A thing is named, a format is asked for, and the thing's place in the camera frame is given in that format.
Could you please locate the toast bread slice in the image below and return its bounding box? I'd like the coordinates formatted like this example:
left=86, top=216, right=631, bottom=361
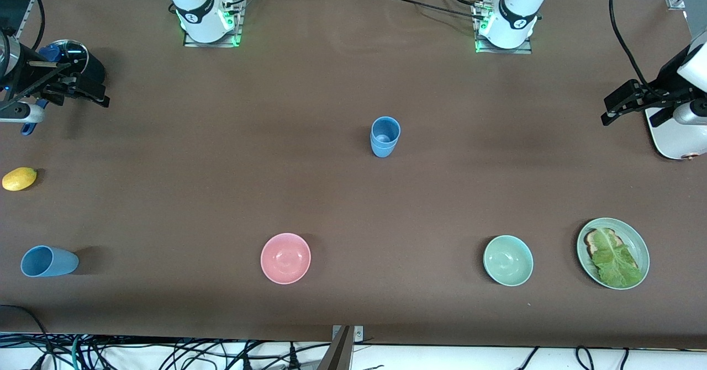
left=584, top=228, right=627, bottom=261

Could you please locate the pale green bowl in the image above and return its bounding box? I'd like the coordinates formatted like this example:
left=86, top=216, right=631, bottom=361
left=483, top=235, right=534, bottom=287

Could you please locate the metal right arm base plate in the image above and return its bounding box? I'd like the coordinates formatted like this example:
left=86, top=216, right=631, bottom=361
left=183, top=0, right=244, bottom=49

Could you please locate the pale green plate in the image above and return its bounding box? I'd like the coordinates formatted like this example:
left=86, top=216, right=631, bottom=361
left=577, top=218, right=650, bottom=290

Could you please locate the white toaster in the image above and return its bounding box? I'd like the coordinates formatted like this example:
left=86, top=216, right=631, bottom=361
left=645, top=105, right=707, bottom=161

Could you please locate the yellow lemon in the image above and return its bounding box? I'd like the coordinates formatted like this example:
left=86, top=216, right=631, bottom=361
left=2, top=167, right=38, bottom=192

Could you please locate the grey metal bracket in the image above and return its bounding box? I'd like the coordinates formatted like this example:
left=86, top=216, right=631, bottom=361
left=331, top=326, right=365, bottom=343

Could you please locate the blue plastic cup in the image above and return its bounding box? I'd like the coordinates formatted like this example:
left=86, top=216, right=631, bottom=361
left=371, top=137, right=399, bottom=158
left=20, top=245, right=80, bottom=278
left=371, top=116, right=401, bottom=145

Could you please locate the dark blue saucepan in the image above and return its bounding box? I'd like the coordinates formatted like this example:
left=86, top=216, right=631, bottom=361
left=21, top=40, right=105, bottom=136

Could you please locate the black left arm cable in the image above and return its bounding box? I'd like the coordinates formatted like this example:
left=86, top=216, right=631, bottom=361
left=608, top=0, right=664, bottom=97

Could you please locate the black floor cable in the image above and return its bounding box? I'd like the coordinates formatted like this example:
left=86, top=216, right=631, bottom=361
left=518, top=346, right=540, bottom=370
left=574, top=346, right=596, bottom=370
left=0, top=304, right=57, bottom=370

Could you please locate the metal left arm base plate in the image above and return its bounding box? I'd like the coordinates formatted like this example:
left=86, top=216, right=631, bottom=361
left=472, top=0, right=534, bottom=55

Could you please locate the dark mount bar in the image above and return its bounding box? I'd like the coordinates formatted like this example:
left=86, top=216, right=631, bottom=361
left=316, top=326, right=355, bottom=370

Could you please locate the green lettuce leaf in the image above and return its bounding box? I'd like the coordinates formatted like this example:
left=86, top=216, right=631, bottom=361
left=591, top=228, right=645, bottom=289

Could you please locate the glass lid with blue knob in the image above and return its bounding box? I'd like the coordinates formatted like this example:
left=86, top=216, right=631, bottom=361
left=39, top=40, right=89, bottom=83

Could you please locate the pink bowl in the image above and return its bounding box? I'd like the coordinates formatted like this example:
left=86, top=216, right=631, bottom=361
left=260, top=232, right=312, bottom=285

